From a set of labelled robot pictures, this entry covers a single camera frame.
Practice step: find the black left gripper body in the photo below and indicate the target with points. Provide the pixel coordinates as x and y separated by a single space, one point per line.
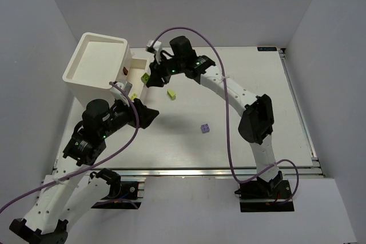
138 114

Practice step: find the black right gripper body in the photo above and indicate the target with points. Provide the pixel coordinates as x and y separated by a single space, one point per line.
158 70

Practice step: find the yellow-green 2x3 lego brick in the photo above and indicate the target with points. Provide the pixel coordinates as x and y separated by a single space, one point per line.
145 78

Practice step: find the yellow-green 2x2 lego brick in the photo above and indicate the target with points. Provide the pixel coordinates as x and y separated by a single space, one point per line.
133 96

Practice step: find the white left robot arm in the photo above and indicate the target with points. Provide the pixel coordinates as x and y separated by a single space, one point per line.
57 210

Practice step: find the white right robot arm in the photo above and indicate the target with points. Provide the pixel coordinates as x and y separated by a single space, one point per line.
256 112

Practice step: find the yellow-green lego wedge brick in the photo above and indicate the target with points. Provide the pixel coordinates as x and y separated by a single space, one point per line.
171 94

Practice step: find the white drawer cabinet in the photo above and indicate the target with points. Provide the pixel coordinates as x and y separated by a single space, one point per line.
97 60

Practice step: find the purple 2x2 lego brick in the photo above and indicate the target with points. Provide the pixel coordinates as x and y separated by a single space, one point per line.
205 128

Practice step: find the blue label sticker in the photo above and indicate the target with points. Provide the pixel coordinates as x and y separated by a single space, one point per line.
266 48

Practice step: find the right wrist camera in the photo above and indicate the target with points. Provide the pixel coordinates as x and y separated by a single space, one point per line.
154 47

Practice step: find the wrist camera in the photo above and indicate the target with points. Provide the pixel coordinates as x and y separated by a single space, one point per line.
154 47
121 90

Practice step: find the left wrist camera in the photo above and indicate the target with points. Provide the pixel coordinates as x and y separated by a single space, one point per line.
121 90

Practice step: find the aluminium table edge rail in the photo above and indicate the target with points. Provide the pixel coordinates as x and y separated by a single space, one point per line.
310 171

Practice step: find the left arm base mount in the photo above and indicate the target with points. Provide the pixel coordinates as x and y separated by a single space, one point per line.
123 194

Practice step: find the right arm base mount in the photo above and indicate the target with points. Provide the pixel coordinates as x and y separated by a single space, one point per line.
254 199

